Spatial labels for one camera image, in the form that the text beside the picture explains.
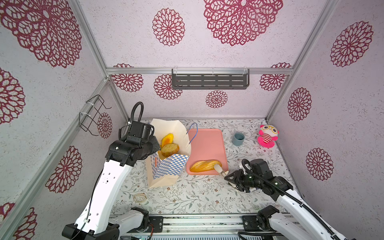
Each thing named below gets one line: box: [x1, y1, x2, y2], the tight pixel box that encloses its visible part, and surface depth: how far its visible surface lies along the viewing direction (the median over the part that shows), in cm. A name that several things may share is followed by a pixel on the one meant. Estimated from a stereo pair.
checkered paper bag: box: [146, 118, 192, 188], surface depth 81 cm
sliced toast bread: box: [161, 143, 180, 157], surface depth 89 cm
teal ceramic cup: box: [232, 132, 246, 146], surface depth 106 cm
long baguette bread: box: [190, 160, 222, 173], surface depth 92 cm
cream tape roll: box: [133, 192, 147, 203], surface depth 84 cm
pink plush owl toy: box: [257, 124, 280, 149], surface depth 105 cm
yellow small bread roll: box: [161, 133, 174, 148], surface depth 94 cm
